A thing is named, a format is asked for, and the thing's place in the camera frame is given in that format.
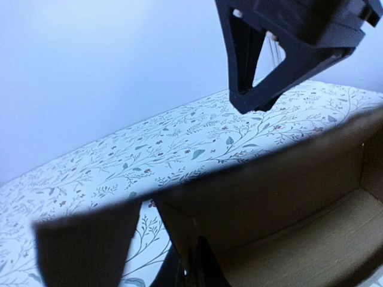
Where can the right aluminium corner post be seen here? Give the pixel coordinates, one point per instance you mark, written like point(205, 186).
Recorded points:
point(275, 52)

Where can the floral patterned table mat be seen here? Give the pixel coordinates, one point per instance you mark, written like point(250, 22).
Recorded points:
point(175, 146)

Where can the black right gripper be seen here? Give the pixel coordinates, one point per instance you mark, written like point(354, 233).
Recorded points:
point(313, 34)

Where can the brown cardboard box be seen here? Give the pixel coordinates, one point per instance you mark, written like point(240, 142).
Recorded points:
point(309, 214)

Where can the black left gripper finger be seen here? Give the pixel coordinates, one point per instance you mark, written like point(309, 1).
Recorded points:
point(205, 270)

